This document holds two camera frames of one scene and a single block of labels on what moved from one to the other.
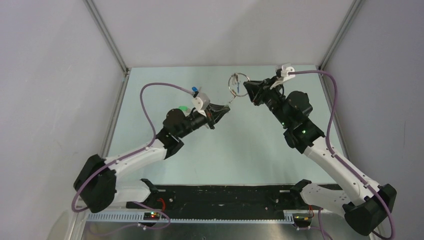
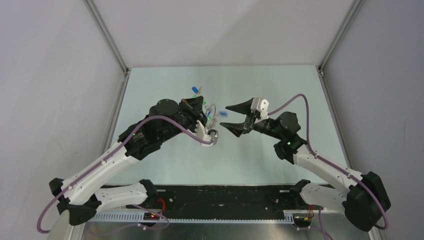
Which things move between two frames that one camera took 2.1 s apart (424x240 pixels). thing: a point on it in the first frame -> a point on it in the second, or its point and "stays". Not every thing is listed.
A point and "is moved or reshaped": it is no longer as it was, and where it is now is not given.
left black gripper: (214, 113) -> (194, 107)
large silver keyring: (228, 83) is moved or reshaped
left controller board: (151, 216) stays
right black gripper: (258, 90) -> (237, 129)
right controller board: (302, 219) stays
